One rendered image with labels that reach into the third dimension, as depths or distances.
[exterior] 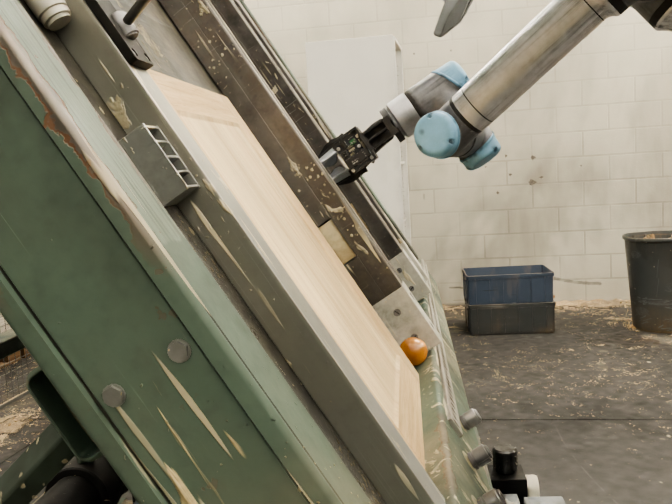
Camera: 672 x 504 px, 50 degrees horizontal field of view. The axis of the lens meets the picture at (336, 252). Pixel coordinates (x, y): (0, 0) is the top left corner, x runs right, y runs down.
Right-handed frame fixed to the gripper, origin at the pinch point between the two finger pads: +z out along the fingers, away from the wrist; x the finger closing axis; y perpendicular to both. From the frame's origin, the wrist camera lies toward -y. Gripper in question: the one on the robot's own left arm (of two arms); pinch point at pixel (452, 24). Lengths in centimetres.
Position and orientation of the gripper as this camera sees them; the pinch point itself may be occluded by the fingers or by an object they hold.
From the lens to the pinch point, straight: 61.1
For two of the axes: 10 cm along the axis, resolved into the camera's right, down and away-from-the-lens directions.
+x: -1.9, 1.2, -9.7
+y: -8.9, -4.3, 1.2
